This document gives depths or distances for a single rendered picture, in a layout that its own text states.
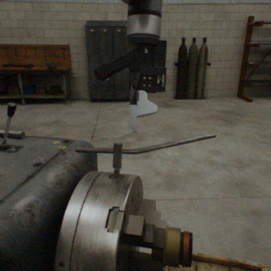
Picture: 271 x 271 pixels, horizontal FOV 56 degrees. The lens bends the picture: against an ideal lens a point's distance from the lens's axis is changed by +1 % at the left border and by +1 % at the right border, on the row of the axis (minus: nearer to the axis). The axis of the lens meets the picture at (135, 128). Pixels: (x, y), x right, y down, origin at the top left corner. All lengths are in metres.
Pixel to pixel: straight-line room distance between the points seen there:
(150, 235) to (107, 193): 0.13
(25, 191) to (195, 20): 7.04
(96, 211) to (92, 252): 0.08
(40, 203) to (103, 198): 0.13
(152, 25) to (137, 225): 0.42
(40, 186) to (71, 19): 6.73
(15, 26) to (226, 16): 5.38
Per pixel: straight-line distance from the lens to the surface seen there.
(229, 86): 7.87
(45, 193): 0.60
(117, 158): 0.61
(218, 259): 0.94
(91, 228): 0.56
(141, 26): 0.57
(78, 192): 0.60
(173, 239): 0.65
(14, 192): 0.60
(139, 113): 0.53
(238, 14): 7.79
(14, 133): 0.89
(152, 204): 0.76
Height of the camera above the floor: 1.55
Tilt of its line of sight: 19 degrees down
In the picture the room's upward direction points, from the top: straight up
